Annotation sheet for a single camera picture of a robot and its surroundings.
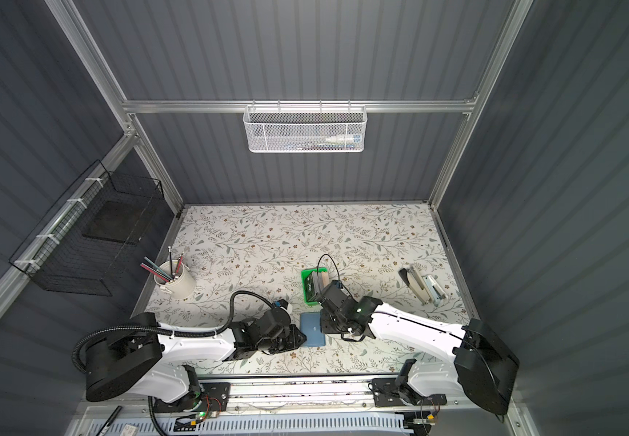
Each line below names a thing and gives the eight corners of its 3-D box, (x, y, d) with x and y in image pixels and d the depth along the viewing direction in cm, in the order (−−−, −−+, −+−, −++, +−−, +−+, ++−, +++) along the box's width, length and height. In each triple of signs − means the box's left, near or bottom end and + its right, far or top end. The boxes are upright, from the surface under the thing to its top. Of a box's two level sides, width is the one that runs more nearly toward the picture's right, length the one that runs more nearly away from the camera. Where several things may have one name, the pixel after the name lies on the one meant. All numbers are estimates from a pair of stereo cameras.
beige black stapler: (421, 306, 93) (424, 302, 90) (399, 273, 101) (401, 269, 98) (435, 300, 94) (438, 296, 92) (412, 268, 102) (414, 264, 100)
